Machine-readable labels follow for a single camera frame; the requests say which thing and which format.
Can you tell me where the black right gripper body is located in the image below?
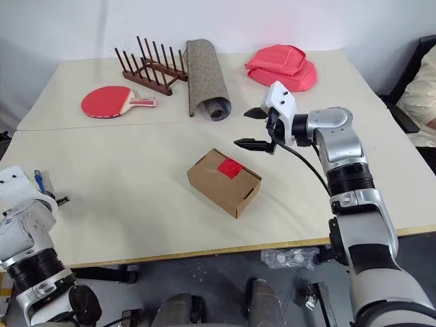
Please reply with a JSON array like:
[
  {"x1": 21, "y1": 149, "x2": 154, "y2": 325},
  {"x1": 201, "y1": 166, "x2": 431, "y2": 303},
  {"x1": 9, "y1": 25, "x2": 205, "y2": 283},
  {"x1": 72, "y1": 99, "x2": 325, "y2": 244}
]
[{"x1": 264, "y1": 108, "x2": 290, "y2": 156}]

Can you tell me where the dark wooden peg rack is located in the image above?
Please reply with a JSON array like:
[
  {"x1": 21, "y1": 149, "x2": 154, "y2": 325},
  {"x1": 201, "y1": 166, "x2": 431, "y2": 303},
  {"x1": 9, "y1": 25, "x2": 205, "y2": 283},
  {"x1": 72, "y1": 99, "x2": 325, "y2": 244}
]
[{"x1": 114, "y1": 35, "x2": 189, "y2": 97}]

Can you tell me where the rolled grey speckled mat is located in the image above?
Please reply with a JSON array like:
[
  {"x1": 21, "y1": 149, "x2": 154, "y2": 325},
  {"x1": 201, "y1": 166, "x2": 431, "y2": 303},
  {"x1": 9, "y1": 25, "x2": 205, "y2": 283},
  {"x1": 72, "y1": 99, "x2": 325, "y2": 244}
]
[{"x1": 183, "y1": 38, "x2": 232, "y2": 122}]

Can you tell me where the red tape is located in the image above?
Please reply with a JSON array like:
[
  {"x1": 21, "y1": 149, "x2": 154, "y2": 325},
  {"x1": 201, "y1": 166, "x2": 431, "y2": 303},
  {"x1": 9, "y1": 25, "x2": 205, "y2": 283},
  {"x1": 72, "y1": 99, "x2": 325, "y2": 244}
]
[{"x1": 217, "y1": 158, "x2": 244, "y2": 179}]

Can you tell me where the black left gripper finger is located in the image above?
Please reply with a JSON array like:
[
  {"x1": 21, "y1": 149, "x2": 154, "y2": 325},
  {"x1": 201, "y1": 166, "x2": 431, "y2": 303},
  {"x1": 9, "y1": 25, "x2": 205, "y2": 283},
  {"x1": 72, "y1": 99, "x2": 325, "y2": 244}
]
[{"x1": 42, "y1": 172, "x2": 55, "y2": 198}]

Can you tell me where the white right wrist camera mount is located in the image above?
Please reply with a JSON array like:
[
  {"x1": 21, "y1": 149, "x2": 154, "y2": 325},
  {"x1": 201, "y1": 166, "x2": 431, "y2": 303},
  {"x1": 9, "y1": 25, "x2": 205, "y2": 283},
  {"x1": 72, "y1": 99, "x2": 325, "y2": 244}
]
[{"x1": 261, "y1": 80, "x2": 299, "y2": 144}]

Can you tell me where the folded red cloth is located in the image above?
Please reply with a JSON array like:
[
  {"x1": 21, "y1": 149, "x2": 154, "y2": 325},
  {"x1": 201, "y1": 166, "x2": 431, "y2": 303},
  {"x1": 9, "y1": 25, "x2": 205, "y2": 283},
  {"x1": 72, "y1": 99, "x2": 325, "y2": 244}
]
[{"x1": 244, "y1": 46, "x2": 319, "y2": 93}]

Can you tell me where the yellow floor object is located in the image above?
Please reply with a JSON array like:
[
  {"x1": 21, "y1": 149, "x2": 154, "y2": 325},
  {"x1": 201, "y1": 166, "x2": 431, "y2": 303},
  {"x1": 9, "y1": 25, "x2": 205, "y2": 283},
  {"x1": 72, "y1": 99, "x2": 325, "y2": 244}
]
[{"x1": 0, "y1": 270, "x2": 11, "y2": 320}]

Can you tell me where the clear plastic bag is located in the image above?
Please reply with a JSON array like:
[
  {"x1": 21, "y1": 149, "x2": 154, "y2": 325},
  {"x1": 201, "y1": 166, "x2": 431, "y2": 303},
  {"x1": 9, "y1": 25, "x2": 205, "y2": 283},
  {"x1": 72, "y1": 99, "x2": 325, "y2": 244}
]
[{"x1": 260, "y1": 247, "x2": 321, "y2": 270}]

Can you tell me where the black metal frame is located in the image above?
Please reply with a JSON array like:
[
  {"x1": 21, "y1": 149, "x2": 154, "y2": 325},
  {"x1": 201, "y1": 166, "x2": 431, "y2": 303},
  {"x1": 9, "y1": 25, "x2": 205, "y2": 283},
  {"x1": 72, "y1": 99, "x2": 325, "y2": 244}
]
[{"x1": 305, "y1": 281, "x2": 333, "y2": 327}]

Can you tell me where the brown cardboard box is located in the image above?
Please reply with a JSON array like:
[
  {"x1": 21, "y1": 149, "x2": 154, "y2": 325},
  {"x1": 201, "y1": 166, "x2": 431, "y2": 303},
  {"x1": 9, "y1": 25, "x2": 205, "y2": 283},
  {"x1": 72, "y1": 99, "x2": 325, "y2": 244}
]
[{"x1": 186, "y1": 148, "x2": 263, "y2": 219}]

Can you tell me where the black chair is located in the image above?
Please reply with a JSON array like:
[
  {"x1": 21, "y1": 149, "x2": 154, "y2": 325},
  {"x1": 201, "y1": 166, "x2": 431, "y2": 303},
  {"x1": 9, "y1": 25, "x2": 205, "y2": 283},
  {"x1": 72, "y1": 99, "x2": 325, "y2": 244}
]
[{"x1": 377, "y1": 34, "x2": 436, "y2": 134}]

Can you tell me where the small dark floor box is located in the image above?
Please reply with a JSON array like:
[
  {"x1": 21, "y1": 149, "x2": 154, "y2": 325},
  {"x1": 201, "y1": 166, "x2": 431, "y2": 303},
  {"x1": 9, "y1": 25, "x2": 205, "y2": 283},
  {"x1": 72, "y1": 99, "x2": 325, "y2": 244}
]
[{"x1": 121, "y1": 308, "x2": 142, "y2": 327}]

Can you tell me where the black table leg with caster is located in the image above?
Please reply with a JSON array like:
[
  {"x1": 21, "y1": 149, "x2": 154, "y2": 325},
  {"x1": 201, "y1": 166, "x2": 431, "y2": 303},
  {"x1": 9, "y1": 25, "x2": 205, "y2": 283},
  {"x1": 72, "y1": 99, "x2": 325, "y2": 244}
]
[{"x1": 73, "y1": 264, "x2": 140, "y2": 284}]

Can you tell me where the red table tennis paddle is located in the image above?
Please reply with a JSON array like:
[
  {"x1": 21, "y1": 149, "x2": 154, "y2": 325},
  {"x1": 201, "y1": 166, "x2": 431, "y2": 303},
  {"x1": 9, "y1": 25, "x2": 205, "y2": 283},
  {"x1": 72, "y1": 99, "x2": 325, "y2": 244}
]
[{"x1": 80, "y1": 86, "x2": 157, "y2": 119}]

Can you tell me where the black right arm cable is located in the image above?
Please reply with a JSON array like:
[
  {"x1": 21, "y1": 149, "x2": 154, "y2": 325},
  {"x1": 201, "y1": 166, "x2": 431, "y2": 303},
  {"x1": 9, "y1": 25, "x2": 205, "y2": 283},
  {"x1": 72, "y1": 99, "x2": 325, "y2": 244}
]
[{"x1": 276, "y1": 142, "x2": 333, "y2": 198}]

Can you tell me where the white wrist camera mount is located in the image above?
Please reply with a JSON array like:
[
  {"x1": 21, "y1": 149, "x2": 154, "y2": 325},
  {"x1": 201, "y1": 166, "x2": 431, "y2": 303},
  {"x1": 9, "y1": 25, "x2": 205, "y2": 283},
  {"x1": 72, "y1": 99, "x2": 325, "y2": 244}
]
[
  {"x1": 0, "y1": 166, "x2": 59, "y2": 219},
  {"x1": 261, "y1": 80, "x2": 299, "y2": 144}
]

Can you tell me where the person in beige clothing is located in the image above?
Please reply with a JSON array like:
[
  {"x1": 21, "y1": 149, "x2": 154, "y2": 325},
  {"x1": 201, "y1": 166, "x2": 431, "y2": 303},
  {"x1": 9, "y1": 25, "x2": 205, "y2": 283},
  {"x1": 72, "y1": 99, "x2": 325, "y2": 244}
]
[{"x1": 396, "y1": 52, "x2": 436, "y2": 148}]

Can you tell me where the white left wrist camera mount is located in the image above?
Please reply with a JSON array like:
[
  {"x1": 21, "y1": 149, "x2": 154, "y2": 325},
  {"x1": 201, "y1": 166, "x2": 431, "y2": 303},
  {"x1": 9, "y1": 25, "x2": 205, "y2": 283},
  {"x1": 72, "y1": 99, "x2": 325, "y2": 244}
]
[{"x1": 0, "y1": 166, "x2": 59, "y2": 219}]

